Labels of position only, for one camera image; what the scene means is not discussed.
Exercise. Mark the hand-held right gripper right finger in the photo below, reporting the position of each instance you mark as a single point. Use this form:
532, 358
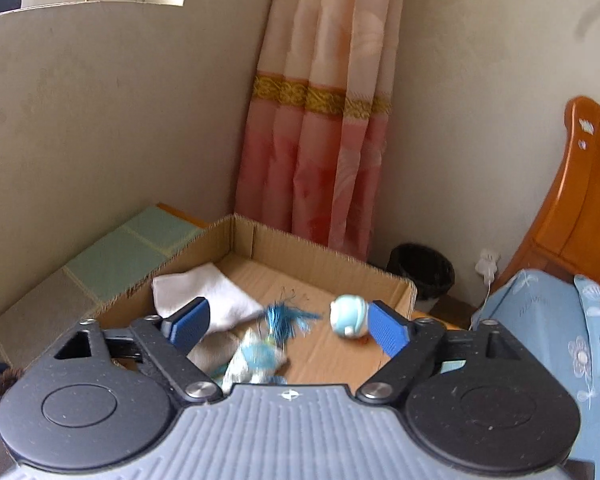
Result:
387, 329

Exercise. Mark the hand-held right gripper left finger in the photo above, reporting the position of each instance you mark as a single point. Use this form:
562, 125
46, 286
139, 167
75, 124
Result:
187, 325

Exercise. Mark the blue and white plush toy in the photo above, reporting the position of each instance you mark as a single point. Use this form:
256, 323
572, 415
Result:
347, 312

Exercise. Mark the white cloth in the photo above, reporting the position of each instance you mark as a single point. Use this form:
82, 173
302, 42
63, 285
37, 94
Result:
205, 285

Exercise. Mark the blue tasselled sachet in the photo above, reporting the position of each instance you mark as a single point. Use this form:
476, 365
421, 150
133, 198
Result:
252, 360

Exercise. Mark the cardboard box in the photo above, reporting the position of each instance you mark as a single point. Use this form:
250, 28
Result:
290, 280

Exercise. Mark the black trash bin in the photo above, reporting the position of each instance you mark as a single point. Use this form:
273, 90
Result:
420, 272

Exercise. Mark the blue floral bed sheet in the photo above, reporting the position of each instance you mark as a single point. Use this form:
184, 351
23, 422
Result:
530, 305

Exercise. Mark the pink patterned curtain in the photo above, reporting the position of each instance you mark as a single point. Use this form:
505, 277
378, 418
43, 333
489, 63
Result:
320, 160

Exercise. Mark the blue floral pillow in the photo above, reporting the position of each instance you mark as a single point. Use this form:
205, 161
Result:
595, 310

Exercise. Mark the wooden headboard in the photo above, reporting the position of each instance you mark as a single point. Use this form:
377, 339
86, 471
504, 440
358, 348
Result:
580, 210

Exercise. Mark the white wall charger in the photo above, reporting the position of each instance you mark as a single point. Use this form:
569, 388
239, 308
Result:
487, 262

